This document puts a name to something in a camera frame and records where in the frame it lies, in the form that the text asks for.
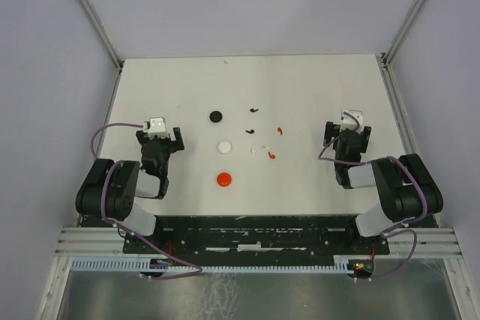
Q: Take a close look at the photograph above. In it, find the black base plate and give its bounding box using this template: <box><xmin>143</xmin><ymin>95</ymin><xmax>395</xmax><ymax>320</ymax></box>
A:
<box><xmin>122</xmin><ymin>216</ymin><xmax>391</xmax><ymax>265</ymax></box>

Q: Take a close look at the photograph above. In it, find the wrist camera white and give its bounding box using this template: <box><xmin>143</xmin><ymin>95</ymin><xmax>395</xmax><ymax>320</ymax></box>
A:
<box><xmin>142</xmin><ymin>117</ymin><xmax>170</xmax><ymax>140</ymax></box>
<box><xmin>340</xmin><ymin>109</ymin><xmax>364</xmax><ymax>133</ymax></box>

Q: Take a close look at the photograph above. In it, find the orange charging case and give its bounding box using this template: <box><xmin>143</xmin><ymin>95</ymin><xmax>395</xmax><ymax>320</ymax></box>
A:
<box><xmin>217</xmin><ymin>172</ymin><xmax>233</xmax><ymax>187</ymax></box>

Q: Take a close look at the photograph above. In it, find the aluminium frame post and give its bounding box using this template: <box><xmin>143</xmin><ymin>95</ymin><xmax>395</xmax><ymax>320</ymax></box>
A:
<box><xmin>380</xmin><ymin>0</ymin><xmax>451</xmax><ymax>68</ymax></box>
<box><xmin>55</xmin><ymin>0</ymin><xmax>125</xmax><ymax>70</ymax></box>

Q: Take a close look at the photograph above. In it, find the white charging case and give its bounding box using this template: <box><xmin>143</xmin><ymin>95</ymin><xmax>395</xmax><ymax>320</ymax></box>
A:
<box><xmin>217</xmin><ymin>141</ymin><xmax>233</xmax><ymax>154</ymax></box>

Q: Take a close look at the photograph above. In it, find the white slotted cable duct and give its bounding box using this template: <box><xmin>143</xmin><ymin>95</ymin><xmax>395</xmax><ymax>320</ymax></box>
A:
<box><xmin>70</xmin><ymin>256</ymin><xmax>357</xmax><ymax>273</ymax></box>

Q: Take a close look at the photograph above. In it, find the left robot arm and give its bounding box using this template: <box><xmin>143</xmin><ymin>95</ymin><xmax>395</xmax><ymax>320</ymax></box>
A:
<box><xmin>75</xmin><ymin>118</ymin><xmax>185</xmax><ymax>253</ymax></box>

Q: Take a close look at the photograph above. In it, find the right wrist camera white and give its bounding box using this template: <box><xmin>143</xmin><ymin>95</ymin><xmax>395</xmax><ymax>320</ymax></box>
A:
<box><xmin>340</xmin><ymin>109</ymin><xmax>364</xmax><ymax>133</ymax></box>

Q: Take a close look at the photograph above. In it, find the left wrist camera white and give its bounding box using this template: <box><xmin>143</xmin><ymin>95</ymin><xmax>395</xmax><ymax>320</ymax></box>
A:
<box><xmin>142</xmin><ymin>117</ymin><xmax>170</xmax><ymax>140</ymax></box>

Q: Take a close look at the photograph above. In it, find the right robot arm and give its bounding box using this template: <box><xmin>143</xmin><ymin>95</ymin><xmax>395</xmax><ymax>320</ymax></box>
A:
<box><xmin>319</xmin><ymin>121</ymin><xmax>444</xmax><ymax>253</ymax></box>

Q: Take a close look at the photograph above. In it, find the right aluminium frame post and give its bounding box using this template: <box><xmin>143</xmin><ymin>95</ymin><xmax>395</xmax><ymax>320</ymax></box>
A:
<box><xmin>380</xmin><ymin>0</ymin><xmax>451</xmax><ymax>68</ymax></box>

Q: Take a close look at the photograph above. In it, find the left aluminium frame post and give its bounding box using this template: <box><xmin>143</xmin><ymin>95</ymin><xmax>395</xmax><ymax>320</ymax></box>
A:
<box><xmin>55</xmin><ymin>0</ymin><xmax>125</xmax><ymax>70</ymax></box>

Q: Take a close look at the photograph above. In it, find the aluminium front rail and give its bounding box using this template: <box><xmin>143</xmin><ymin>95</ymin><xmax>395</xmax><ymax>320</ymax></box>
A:
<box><xmin>55</xmin><ymin>227</ymin><xmax>463</xmax><ymax>259</ymax></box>

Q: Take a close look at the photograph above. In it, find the black charging case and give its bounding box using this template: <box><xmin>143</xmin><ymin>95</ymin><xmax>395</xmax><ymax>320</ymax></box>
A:
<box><xmin>209</xmin><ymin>110</ymin><xmax>223</xmax><ymax>123</ymax></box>

